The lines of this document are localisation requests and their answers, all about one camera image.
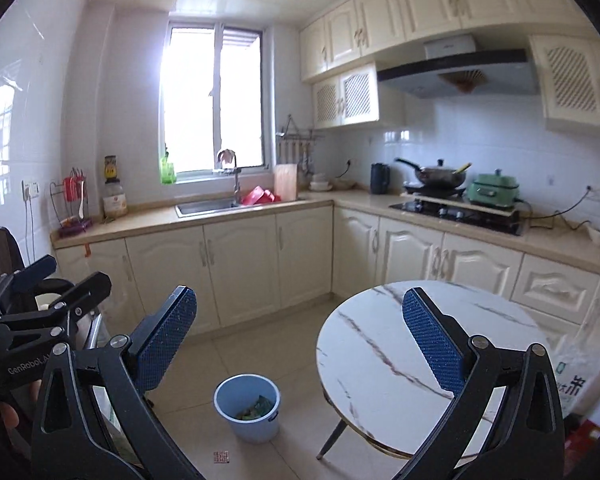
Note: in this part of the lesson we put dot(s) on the red packet on floor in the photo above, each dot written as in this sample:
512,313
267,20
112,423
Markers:
221,457

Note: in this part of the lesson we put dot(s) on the green red snack packet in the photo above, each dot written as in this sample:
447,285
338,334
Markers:
257,410

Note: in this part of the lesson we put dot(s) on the white bowls stack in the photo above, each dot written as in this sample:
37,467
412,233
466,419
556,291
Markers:
320,183

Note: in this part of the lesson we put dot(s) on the range hood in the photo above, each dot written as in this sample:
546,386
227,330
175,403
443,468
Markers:
489,64

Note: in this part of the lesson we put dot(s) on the kitchen window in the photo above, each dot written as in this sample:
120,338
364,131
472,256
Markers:
213,100

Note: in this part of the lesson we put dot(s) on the red dish basin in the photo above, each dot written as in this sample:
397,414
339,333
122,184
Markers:
260,196

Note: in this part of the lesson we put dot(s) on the blue trash bucket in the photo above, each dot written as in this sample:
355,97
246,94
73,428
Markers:
241,391

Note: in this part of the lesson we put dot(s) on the steel sink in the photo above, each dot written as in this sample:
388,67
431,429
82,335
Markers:
201,207

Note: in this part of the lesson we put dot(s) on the black electric kettle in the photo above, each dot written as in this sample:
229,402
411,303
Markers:
379,178

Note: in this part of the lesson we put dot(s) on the black gas stove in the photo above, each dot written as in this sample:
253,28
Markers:
457,209

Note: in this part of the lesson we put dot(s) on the black frying pan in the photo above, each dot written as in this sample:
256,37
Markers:
439,176

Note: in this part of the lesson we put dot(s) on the large jar with yellow label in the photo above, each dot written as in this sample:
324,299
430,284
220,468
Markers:
114,198

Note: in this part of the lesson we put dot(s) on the person left hand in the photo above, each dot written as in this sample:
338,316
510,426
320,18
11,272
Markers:
10,415

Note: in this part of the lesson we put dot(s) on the red utensil holder rack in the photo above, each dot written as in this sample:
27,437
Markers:
70,204

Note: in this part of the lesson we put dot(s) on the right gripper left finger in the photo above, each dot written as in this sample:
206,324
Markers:
93,421

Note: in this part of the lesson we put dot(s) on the round white marble table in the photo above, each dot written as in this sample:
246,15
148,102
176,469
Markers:
373,373

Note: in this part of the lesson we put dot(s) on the hanging utensil rack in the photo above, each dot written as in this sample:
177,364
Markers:
294,145

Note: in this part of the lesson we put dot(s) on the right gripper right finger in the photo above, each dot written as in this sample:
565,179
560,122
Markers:
505,418

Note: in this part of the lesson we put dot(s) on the green electric cooker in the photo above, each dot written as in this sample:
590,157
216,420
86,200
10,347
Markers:
494,190

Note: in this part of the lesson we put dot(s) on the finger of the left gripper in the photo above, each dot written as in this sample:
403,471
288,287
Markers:
19,290
79,301

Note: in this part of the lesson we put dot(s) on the wooden cutting board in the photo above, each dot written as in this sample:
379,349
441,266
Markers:
286,182

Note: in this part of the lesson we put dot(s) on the white rice sack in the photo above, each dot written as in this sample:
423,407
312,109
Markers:
577,374

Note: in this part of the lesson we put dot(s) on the kitchen faucet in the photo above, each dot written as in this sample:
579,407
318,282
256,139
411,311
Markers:
232,169

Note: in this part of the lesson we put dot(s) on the green bottle on windowsill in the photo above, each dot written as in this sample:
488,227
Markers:
167,171

